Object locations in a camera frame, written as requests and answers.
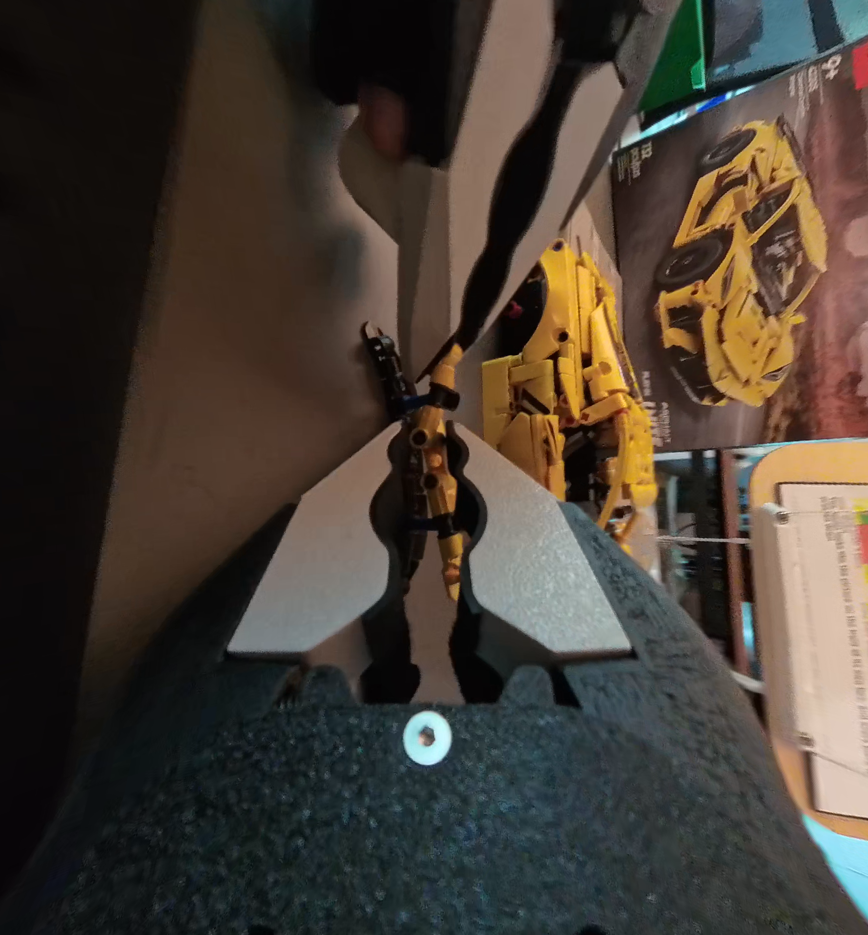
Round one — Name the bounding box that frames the toy car set box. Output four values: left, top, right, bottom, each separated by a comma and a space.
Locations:
609, 22, 868, 450

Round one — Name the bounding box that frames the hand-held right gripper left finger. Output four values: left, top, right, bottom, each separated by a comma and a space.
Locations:
227, 422, 415, 704

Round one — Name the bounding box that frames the yellow brick assembly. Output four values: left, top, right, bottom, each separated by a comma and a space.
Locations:
403, 343, 473, 603

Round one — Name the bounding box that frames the green plastic bin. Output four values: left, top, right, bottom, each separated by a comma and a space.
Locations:
637, 0, 709, 114

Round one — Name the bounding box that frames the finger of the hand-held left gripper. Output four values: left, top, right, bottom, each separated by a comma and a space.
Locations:
397, 0, 564, 378
456, 62, 628, 353

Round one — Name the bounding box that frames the yellow toy brick car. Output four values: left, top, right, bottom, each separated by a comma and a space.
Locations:
481, 240, 658, 556

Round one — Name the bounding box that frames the person's left hand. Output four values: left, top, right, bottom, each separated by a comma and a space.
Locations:
357, 82, 408, 159

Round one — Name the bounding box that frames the printed instruction card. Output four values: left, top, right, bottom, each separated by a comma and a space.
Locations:
774, 482, 868, 826

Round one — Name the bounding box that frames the grey desk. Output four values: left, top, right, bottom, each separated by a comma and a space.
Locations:
76, 0, 661, 724

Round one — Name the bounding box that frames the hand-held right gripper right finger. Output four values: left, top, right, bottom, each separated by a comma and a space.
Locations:
449, 421, 634, 704

